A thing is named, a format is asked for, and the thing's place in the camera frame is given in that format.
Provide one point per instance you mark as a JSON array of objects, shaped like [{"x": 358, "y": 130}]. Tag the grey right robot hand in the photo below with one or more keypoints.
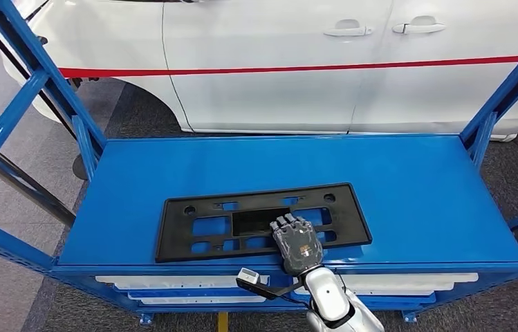
[{"x": 297, "y": 247}]

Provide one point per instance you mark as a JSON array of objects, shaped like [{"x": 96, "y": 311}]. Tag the black license plate frame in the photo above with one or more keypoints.
[{"x": 174, "y": 233}]

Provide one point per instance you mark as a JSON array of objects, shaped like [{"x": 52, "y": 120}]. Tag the blue metal shelf rack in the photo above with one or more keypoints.
[{"x": 378, "y": 192}]

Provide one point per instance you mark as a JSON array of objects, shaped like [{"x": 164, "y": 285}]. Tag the white car with red stripe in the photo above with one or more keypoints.
[{"x": 263, "y": 101}]

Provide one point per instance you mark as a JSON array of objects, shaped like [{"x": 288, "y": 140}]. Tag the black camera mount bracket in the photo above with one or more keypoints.
[{"x": 263, "y": 291}]

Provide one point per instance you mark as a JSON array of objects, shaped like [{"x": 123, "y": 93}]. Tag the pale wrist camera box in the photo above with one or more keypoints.
[{"x": 248, "y": 276}]

